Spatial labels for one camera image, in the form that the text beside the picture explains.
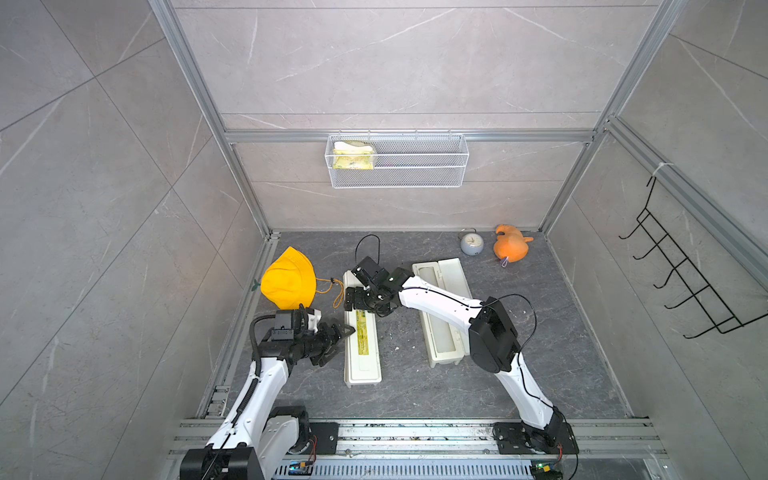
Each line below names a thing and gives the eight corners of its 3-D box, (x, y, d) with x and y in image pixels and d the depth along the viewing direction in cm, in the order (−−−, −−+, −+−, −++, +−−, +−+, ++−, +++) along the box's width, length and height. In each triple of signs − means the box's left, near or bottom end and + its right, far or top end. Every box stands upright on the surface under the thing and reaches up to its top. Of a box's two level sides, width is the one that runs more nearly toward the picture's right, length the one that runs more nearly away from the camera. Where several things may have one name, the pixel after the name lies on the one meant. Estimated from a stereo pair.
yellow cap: (254, 309, 100) (251, 306, 98) (273, 251, 116) (271, 247, 114) (311, 309, 100) (309, 306, 98) (322, 251, 116) (321, 247, 114)
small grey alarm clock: (461, 255, 113) (463, 249, 110) (457, 233, 120) (459, 227, 118) (483, 255, 113) (485, 249, 110) (477, 233, 120) (479, 227, 118)
